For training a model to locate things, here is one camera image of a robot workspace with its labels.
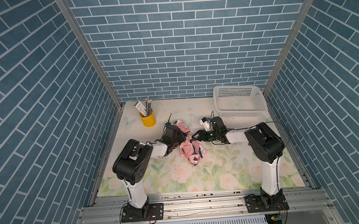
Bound pink shark-print shorts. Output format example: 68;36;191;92
175;120;207;166

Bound white plastic basket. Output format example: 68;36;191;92
213;86;268;117

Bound pens in cup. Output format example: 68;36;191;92
145;99;151;116

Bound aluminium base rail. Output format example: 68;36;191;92
77;187;343;224

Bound floral table mat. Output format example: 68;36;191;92
91;90;305;202

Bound yellow pen cup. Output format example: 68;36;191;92
139;110;156;128

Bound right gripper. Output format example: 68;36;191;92
191;129;220;143

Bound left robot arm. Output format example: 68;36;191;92
112;123;186;223

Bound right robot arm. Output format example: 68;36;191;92
193;117;289;213

